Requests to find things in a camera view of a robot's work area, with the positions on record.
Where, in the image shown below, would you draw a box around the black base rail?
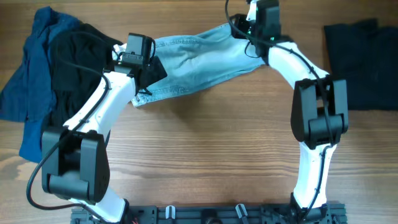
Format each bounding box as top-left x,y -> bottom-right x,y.
70,202 -> 348,224

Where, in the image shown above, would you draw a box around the light blue denim shorts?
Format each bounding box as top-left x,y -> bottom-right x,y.
118,24 -> 265,107

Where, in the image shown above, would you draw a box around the black garment on left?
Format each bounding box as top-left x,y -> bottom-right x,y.
41,24 -> 123,132

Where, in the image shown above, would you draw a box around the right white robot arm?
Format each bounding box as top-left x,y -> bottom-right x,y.
227,9 -> 348,223

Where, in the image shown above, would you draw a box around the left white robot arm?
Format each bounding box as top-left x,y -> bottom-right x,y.
40,54 -> 167,223

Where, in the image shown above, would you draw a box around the blue shirt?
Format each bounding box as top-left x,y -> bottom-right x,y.
1,6 -> 80,163

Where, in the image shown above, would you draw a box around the dark folded garment on right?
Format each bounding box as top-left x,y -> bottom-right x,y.
324,19 -> 397,110

